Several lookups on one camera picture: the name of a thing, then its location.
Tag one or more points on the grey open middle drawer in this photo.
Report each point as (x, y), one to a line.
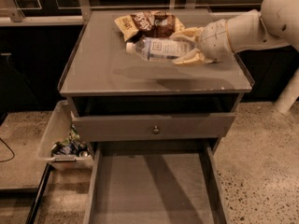
(155, 182)

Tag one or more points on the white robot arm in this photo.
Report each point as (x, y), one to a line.
(274, 25)

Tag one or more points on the white post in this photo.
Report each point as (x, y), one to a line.
(289, 95)

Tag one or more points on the clear plastic trash bin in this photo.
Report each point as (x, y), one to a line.
(57, 130)

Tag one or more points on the blue plastic bottle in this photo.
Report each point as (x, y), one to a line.
(159, 49)

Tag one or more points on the brown yellow chip bag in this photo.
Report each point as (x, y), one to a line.
(155, 24)

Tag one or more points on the metal railing frame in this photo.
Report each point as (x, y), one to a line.
(60, 12)

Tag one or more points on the round metal drawer knob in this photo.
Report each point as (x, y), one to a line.
(156, 130)

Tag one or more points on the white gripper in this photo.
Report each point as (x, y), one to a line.
(214, 38)

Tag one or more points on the grey top drawer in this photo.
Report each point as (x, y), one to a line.
(128, 118)

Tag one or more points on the crumpled cans and wrappers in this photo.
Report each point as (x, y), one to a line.
(72, 145)

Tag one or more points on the grey drawer cabinet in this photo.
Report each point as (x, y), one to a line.
(100, 66)

